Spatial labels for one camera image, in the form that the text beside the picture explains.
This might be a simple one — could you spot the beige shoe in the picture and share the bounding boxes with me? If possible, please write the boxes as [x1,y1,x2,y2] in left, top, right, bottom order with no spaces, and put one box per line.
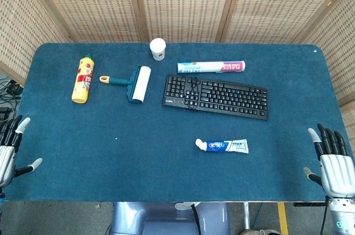
[240,228,281,235]

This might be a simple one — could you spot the yellow plastic bottle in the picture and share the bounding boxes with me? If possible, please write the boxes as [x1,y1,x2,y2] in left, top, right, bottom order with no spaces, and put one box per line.
[71,53,95,104]

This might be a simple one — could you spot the black torso cable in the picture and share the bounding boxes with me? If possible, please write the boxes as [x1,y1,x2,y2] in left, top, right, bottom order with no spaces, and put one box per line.
[190,203,201,235]

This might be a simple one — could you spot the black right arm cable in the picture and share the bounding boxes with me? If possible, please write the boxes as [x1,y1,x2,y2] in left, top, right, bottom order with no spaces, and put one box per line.
[320,195,331,235]

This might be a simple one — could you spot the blue white toothpaste tube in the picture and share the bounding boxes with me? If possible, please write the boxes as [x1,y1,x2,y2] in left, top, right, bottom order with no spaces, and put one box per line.
[195,138,249,155]

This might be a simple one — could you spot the black bundled keyboard cable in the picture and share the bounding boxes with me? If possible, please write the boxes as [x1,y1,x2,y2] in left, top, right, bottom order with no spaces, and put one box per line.
[177,76,202,110]

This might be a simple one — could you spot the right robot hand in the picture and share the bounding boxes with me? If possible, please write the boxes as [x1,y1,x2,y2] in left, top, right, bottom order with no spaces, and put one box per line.
[303,123,355,198]

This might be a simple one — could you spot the plastic wrap box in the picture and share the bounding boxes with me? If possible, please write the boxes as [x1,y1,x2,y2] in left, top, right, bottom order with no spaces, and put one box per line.
[177,60,246,74]

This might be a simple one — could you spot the black floor box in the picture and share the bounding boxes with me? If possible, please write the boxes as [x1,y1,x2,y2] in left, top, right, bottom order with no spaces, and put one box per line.
[0,106,13,128]

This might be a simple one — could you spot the black computer keyboard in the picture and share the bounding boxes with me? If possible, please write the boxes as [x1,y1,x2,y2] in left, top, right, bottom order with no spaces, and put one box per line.
[161,74,269,121]

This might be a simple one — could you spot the teal lint roller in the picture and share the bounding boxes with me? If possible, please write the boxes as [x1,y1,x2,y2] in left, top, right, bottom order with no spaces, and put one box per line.
[99,65,152,105]

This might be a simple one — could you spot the woven folding screen panel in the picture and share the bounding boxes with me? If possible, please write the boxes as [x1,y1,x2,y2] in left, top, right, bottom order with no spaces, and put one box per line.
[131,0,242,43]
[293,0,355,147]
[0,0,72,86]
[24,0,145,43]
[219,0,355,44]

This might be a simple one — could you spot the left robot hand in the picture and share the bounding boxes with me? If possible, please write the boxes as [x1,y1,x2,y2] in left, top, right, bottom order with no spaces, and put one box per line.
[0,115,43,188]

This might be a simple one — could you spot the silver blue robot torso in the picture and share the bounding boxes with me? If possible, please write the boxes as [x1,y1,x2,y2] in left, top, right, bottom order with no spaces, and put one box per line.
[110,201,231,235]

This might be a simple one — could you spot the metal table leg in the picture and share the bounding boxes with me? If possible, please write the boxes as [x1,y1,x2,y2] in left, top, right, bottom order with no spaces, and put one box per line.
[243,202,250,230]

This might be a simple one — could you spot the blue carpet table mat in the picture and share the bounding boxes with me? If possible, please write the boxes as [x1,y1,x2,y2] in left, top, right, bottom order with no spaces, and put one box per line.
[0,42,355,203]

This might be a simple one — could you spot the tangled black floor cables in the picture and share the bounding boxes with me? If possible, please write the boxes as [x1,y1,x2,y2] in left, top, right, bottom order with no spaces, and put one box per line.
[0,76,24,104]

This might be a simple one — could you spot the yellow floor tape strip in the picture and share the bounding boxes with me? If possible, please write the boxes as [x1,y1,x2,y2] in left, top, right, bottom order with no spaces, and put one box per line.
[278,202,289,235]

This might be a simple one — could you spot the white paper cup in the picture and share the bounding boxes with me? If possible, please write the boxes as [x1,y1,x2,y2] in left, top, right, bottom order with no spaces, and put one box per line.
[149,38,167,62]

